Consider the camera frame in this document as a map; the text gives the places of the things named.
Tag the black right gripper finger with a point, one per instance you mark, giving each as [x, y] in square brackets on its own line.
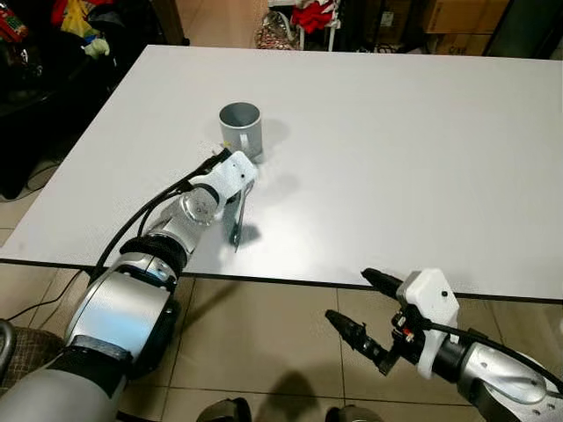
[352, 332]
[380, 281]

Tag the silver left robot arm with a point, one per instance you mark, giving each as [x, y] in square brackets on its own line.
[123, 308]

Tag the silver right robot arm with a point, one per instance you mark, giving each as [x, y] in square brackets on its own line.
[501, 380]

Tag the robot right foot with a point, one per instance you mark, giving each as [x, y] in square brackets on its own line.
[352, 415]

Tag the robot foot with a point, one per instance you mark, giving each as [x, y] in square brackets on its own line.
[352, 415]
[224, 411]

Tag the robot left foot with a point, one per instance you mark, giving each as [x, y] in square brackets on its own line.
[224, 411]

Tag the grey ceramic mug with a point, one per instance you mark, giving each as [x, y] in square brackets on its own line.
[248, 136]

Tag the small brown cardboard box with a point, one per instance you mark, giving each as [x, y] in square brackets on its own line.
[457, 44]

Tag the patterned shiny bag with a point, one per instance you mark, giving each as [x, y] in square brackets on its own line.
[277, 37]

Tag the red cloth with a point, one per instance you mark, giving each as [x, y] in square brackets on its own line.
[312, 16]

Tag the large brown cardboard box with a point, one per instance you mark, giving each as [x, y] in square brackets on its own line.
[453, 16]

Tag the dark green door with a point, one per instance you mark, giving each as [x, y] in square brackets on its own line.
[528, 26]

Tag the red yellow plush toy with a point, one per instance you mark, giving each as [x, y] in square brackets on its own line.
[75, 18]

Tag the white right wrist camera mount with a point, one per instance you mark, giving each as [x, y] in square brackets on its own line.
[431, 299]

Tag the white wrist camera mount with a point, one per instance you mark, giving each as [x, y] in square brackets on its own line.
[431, 299]
[230, 176]

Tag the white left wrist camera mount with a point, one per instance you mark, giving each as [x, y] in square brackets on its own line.
[230, 176]

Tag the white stool frame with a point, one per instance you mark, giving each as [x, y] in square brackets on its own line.
[334, 40]

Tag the dark brown post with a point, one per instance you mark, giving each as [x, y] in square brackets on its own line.
[167, 22]

